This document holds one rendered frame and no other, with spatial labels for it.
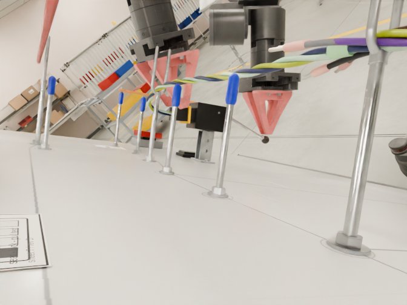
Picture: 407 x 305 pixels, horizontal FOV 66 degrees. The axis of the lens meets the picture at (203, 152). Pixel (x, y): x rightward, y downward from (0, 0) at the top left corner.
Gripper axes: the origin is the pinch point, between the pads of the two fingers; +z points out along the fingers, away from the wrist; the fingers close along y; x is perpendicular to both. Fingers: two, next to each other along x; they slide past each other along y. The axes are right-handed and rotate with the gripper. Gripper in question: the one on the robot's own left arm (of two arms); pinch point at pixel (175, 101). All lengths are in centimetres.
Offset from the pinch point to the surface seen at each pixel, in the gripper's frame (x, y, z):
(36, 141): -19.5, -2.0, -0.1
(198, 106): 2.9, 1.2, 1.6
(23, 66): -53, -825, -56
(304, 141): 133, -125, 76
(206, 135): 3.2, 0.6, 6.4
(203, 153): 1.8, 0.8, 8.9
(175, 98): -5.5, 15.7, -2.7
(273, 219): -7.3, 31.1, 2.9
